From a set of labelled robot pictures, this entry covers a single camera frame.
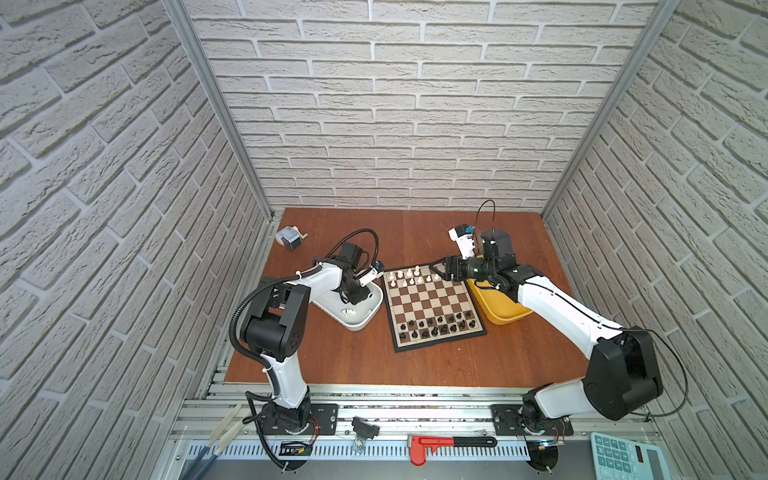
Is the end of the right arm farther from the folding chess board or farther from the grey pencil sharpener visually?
the grey pencil sharpener

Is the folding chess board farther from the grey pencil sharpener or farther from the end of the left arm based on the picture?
the grey pencil sharpener

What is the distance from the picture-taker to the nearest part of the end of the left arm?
873 millimetres

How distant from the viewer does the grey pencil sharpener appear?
1074 millimetres

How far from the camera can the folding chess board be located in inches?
34.9

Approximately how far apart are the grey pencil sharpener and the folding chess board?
367 millimetres
